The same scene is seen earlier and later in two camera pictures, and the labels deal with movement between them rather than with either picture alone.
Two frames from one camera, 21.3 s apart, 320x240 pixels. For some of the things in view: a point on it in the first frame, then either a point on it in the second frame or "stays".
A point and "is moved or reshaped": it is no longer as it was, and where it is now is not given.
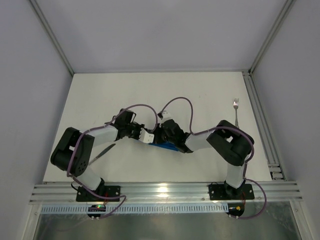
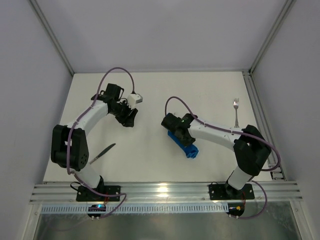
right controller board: (236, 209) stays
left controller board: (96, 208) stays
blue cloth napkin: (168, 145) is moved or reshaped
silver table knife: (102, 153) stays
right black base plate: (226, 192) stays
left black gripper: (136, 130) -> (126, 114)
